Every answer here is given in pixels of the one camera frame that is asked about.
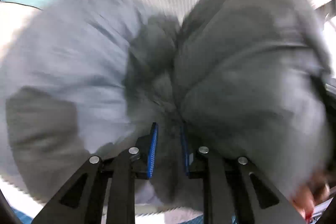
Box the grey padded jacket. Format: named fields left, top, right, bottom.
left=1, top=0, right=334, bottom=210

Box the person's right hand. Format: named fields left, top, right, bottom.
left=290, top=172, right=330, bottom=223

